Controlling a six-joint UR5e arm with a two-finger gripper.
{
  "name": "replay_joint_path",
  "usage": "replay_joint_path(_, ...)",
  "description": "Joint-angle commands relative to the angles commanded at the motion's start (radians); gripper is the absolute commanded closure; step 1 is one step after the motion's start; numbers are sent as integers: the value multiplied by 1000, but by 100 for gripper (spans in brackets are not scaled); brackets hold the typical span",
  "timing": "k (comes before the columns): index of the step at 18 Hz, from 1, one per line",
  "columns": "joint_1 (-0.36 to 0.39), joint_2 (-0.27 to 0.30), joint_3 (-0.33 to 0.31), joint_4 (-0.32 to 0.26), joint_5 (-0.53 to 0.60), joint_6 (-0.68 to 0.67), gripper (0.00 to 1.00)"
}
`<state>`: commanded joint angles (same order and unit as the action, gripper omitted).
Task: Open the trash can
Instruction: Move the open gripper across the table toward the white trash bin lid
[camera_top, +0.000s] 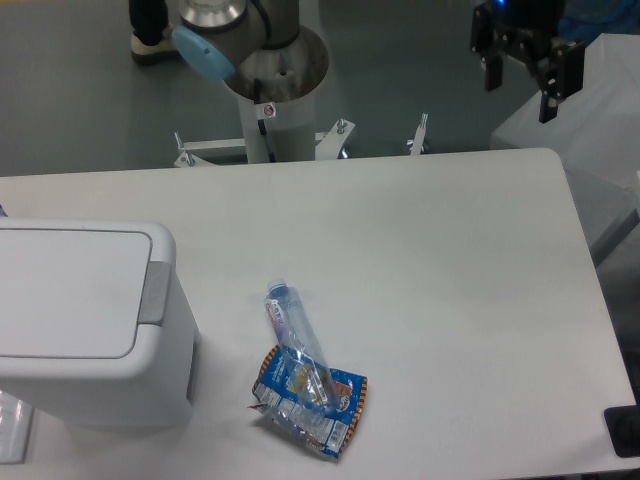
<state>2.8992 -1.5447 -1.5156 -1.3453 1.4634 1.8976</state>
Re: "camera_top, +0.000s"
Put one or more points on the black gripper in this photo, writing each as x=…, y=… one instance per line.
x=527, y=31

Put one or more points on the white push-top trash can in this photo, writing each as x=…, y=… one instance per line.
x=96, y=329

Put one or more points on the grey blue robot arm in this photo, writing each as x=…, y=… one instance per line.
x=263, y=53

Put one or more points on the blue plastic bag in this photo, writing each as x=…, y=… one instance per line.
x=586, y=20

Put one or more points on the white covered side table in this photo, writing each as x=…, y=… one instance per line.
x=596, y=135

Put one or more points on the clear crushed plastic bottle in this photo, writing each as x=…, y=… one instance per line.
x=304, y=358

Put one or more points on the person's leg and shoe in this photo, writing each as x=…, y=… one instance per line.
x=151, y=38

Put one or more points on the black device at edge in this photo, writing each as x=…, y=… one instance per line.
x=623, y=426

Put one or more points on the blue snack wrapper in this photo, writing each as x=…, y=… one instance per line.
x=326, y=430

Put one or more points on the clear plastic sheet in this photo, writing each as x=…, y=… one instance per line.
x=16, y=421

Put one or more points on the white metal base frame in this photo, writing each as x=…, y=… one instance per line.
x=330, y=145

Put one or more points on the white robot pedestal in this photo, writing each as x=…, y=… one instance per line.
x=278, y=131

